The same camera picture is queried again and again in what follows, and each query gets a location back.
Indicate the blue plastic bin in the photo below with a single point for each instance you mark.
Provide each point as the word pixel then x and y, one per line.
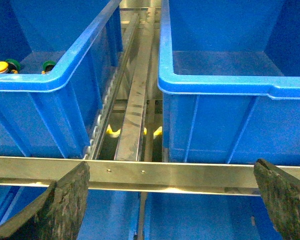
pixel 229 71
pixel 53 115

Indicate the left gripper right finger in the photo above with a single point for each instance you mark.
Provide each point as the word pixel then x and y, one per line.
pixel 280 192

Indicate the steel front shelf rail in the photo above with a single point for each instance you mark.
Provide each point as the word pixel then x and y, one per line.
pixel 135 176

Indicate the blue left plastic bin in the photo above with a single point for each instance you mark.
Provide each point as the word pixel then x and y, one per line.
pixel 53 115

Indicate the blue lower shelf bin right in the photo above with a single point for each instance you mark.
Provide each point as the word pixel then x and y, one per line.
pixel 173 216

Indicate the roller track strip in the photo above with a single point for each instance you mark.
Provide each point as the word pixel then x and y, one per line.
pixel 101 121

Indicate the blue right plastic bin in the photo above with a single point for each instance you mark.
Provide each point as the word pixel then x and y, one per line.
pixel 229 71

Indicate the green push button left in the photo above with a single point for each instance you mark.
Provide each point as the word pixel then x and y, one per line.
pixel 13 66

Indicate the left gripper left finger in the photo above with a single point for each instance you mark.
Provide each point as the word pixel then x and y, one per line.
pixel 57 214

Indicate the blue lower shelf bin left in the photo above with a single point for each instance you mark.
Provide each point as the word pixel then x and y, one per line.
pixel 110 215

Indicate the green push button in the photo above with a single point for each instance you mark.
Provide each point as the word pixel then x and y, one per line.
pixel 13 66
pixel 48 66

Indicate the steel centre divider rail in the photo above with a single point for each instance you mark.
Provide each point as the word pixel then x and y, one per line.
pixel 130 142

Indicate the blue shelf bin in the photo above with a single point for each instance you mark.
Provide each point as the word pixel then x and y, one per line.
pixel 110 215
pixel 173 216

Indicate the green push button middle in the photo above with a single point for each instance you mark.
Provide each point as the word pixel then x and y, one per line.
pixel 48 66

